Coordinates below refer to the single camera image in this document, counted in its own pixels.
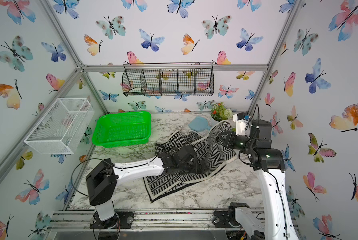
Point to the black wire wall basket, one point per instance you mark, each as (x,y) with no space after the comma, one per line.
(168,79)

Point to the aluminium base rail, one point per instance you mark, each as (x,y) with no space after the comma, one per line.
(146,220)

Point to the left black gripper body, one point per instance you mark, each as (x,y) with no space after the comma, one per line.
(191,168)

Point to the white wire mesh basket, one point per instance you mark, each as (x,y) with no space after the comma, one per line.
(62,127)

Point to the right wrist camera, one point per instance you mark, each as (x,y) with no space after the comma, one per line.
(241,121)

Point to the flower plant in white pot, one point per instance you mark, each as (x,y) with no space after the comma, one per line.
(220,112)

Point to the light blue plastic scoop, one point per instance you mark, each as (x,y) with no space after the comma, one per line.
(199,124)

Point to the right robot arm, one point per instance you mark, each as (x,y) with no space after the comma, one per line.
(253,138)

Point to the black white knitted scarf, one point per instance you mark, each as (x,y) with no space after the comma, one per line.
(210,150)

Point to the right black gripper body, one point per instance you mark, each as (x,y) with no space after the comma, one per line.
(241,144)

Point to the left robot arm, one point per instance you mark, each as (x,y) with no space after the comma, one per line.
(103,179)

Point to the green plastic basket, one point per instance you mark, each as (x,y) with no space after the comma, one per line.
(123,129)

